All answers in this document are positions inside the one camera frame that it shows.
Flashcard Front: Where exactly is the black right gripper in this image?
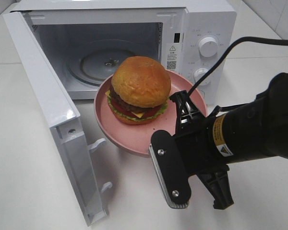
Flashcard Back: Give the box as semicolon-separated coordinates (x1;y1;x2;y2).
170;90;234;209

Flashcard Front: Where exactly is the round white door button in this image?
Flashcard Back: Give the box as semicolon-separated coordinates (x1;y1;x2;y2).
199;90;205;100

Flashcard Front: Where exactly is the pink round plate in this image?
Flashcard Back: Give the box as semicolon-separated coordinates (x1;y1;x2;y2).
93;70;208;158

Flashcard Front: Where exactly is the white timer knob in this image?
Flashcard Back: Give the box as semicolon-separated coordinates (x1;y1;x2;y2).
193;68;211;86

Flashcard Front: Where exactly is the burger with lettuce and cheese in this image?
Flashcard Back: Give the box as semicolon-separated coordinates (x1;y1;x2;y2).
107;56;171;125

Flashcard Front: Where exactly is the white microwave door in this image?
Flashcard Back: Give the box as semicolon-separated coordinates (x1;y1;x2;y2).
3;12;112;226

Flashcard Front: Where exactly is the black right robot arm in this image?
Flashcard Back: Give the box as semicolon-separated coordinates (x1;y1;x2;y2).
170;73;288;209

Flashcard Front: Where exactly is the upper white power knob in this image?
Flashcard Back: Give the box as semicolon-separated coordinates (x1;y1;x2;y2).
198;36;218;58

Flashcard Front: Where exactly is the white microwave oven body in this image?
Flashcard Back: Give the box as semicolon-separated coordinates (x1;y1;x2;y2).
9;0;236;100

